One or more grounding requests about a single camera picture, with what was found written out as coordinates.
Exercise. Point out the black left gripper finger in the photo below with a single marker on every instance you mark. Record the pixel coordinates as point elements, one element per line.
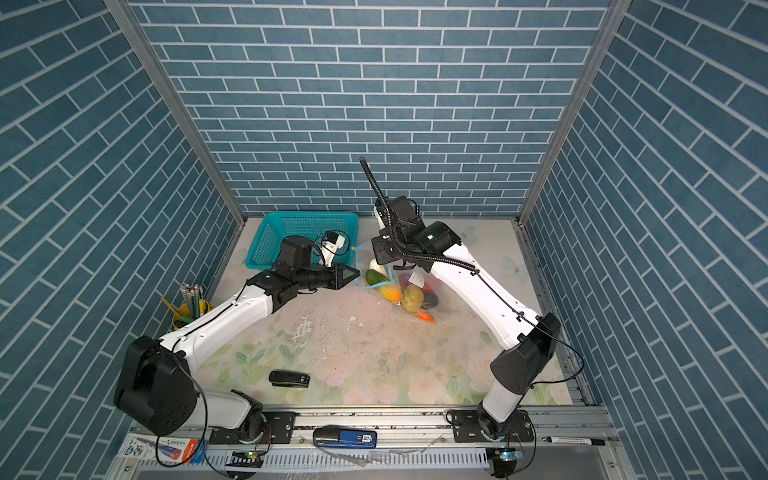
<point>346,273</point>
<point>341,282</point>

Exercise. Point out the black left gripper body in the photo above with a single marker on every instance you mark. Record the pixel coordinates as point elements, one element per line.
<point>315,277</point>

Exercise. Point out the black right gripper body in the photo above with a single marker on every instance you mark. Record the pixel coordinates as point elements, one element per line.
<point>389,248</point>

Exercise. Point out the orange green toy corn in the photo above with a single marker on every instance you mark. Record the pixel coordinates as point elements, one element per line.
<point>382,284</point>

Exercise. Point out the clear zip top bag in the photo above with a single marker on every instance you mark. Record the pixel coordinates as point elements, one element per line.
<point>363,254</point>

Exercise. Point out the dark toy avocado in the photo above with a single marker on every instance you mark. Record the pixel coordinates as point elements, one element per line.
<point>430,300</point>

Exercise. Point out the orange toy carrot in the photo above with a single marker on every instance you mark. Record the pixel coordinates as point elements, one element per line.
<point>423,315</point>

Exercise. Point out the white toy daikon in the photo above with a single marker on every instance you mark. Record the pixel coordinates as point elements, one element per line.
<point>373,265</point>

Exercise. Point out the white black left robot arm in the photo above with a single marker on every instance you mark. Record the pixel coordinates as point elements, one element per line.
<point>157,385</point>

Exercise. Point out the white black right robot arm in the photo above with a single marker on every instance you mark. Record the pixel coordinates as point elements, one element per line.
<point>466,266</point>

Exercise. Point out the black stapler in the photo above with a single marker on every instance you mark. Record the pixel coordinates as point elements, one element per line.
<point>289,379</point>

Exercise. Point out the yellow pen cup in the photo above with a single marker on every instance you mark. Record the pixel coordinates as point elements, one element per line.
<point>193,306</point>

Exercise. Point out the blue black box cutter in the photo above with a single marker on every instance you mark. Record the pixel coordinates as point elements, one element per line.
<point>343,437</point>

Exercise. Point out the red blue pencil box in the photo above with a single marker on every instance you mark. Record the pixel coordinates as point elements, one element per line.
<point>170,450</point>

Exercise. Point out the black marker pen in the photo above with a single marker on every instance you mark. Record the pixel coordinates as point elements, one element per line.
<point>581,441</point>

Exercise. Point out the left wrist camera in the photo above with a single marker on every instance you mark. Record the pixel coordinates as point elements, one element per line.
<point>300,251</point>

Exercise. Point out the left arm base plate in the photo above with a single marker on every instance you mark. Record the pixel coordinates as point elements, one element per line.
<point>260,429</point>

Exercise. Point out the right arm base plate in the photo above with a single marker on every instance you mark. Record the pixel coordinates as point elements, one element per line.
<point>475,426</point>

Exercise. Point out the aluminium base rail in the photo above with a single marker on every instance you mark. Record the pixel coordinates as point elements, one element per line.
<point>409,439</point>

